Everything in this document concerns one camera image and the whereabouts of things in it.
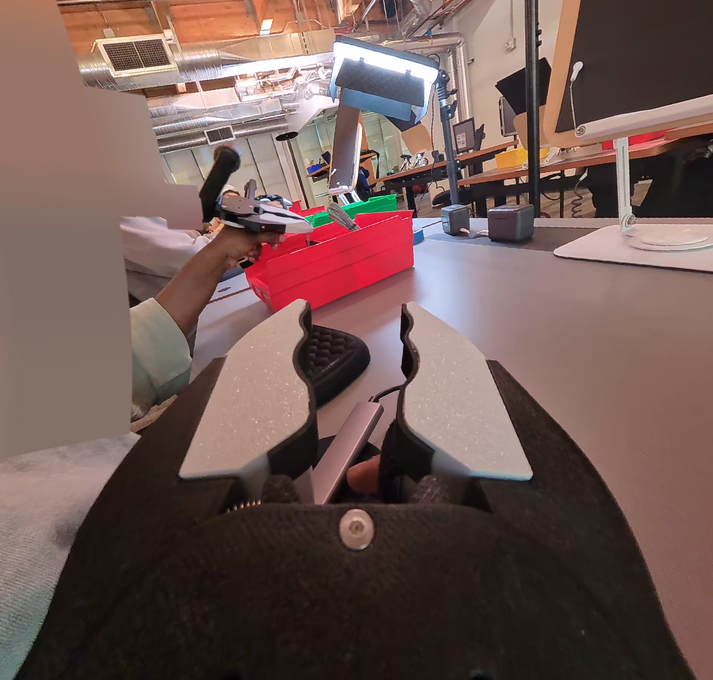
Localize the studio light on stand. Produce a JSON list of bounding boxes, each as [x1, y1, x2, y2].
[[328, 35, 463, 208]]

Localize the black flat panel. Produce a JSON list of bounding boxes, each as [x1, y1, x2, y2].
[[495, 57, 553, 119]]

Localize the black wrist rest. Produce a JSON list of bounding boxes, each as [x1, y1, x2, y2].
[[294, 325, 372, 410]]

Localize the tablet with pale rim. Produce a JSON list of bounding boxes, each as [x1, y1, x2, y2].
[[328, 103, 366, 196]]

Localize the black floor lamp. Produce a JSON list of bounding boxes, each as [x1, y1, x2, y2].
[[276, 131, 310, 210]]

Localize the white stand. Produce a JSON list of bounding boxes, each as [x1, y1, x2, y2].
[[554, 61, 713, 274]]

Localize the grey charger cube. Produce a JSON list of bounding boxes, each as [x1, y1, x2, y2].
[[441, 204, 475, 235], [487, 204, 535, 244]]

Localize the person's left forearm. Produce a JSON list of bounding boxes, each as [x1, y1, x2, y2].
[[129, 242, 229, 420]]

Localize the wooden desk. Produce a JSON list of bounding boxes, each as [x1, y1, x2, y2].
[[372, 139, 713, 190]]

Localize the green plastic bin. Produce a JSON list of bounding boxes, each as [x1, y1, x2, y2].
[[303, 193, 399, 229]]

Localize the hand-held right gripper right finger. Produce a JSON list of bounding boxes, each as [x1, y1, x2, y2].
[[384, 301, 534, 483]]

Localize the grey usb hub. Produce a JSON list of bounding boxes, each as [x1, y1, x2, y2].
[[312, 403, 386, 506]]

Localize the person's left hand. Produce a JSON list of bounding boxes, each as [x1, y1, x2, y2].
[[214, 232, 287, 272]]

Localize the red plastic bin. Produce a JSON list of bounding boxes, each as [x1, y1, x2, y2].
[[245, 209, 416, 311], [281, 200, 335, 229]]

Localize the coiled cable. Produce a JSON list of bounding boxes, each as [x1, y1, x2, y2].
[[567, 172, 590, 219]]

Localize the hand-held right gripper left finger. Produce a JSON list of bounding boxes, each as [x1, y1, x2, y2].
[[178, 299, 319, 486]]

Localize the yellow plastic bin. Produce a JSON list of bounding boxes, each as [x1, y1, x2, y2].
[[495, 146, 550, 169]]

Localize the black board with wooden frame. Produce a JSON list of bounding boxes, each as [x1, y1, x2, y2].
[[543, 0, 713, 135]]

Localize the black pole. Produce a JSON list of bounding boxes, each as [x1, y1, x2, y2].
[[524, 0, 544, 219]]

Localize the person's right hand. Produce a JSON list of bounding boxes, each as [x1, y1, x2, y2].
[[348, 459, 386, 495]]

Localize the person's grey clothing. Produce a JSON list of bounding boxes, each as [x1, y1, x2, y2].
[[0, 432, 143, 680]]

